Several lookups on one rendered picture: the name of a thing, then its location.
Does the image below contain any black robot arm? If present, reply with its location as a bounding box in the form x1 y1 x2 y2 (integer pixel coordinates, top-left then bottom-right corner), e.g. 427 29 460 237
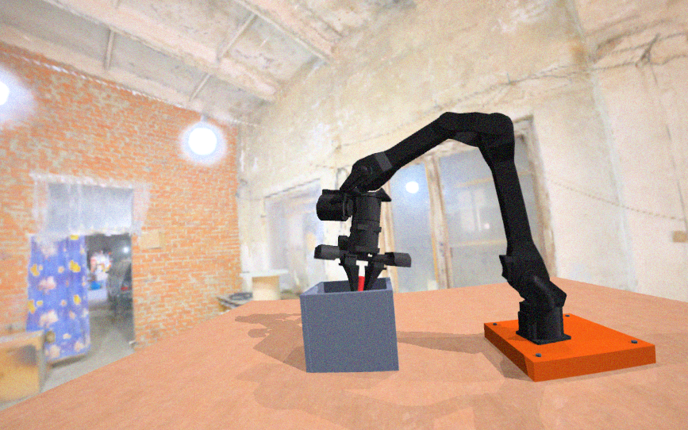
316 112 571 345

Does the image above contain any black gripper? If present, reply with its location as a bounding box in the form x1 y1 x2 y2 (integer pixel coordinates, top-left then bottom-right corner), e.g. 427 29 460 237
313 220 412 292

